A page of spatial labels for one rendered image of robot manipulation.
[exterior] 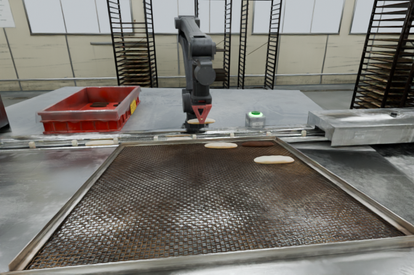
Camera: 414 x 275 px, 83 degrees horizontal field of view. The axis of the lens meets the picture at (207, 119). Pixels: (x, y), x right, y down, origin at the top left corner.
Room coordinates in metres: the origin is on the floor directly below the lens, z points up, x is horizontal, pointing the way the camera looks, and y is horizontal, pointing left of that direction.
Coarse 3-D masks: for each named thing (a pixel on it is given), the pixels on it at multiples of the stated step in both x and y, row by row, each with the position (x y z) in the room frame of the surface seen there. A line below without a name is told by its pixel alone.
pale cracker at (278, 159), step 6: (264, 156) 0.52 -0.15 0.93; (270, 156) 0.52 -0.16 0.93; (276, 156) 0.52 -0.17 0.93; (282, 156) 0.52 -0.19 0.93; (258, 162) 0.50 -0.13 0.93; (264, 162) 0.50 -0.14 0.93; (270, 162) 0.49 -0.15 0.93; (276, 162) 0.49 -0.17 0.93; (282, 162) 0.50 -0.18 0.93; (288, 162) 0.50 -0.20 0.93
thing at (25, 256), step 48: (144, 144) 0.66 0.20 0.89; (192, 144) 0.66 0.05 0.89; (288, 144) 0.61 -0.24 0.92; (96, 192) 0.37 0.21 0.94; (288, 192) 0.36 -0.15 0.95; (336, 192) 0.35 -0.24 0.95; (192, 240) 0.23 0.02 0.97; (288, 240) 0.23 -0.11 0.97; (336, 240) 0.23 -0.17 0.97; (384, 240) 0.22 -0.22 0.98
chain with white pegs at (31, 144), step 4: (268, 132) 0.81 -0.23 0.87; (304, 132) 0.81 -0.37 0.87; (156, 136) 0.77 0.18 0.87; (196, 136) 0.77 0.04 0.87; (232, 136) 0.79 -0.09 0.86; (76, 140) 0.74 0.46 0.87; (116, 140) 0.75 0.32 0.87; (156, 140) 0.76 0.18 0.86; (32, 144) 0.72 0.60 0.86; (72, 144) 0.73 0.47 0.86; (76, 144) 0.74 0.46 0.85; (116, 144) 0.74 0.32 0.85; (32, 148) 0.72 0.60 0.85
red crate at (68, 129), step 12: (84, 108) 1.25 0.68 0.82; (96, 108) 1.25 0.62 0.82; (108, 108) 1.25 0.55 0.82; (84, 120) 0.90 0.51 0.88; (96, 120) 0.91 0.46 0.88; (120, 120) 0.94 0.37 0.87; (48, 132) 0.89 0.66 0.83; (60, 132) 0.89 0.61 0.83; (72, 132) 0.90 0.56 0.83; (84, 132) 0.90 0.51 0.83
